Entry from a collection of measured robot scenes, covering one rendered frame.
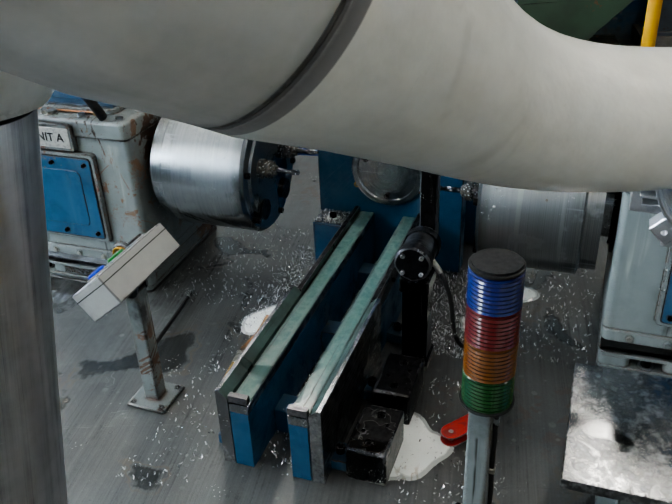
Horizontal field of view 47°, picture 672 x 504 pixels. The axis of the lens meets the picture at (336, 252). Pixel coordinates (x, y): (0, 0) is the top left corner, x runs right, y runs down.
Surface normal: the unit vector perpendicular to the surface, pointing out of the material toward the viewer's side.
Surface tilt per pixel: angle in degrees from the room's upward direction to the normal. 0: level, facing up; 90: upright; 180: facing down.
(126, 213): 90
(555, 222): 81
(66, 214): 90
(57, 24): 124
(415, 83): 109
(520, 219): 85
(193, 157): 62
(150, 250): 51
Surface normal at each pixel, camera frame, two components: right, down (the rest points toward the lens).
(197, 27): 0.39, 0.80
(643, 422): -0.04, -0.87
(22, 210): 0.95, 0.20
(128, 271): 0.71, -0.44
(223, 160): -0.31, 0.01
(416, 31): 0.68, 0.44
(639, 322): -0.33, 0.47
